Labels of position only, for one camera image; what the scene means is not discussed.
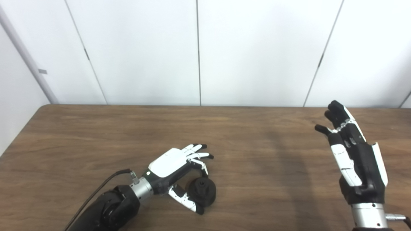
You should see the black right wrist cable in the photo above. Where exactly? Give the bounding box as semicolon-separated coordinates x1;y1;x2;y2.
385;213;411;227

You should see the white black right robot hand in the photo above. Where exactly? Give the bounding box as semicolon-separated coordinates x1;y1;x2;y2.
314;100;388;206

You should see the round black plastic part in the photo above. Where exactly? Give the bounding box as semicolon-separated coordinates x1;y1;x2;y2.
187;177;217;207

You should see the grey wall corner trim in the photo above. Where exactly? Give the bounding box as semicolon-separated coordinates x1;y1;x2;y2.
0;5;60;105

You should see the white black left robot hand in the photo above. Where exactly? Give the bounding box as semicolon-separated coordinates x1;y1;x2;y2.
147;144;214;215

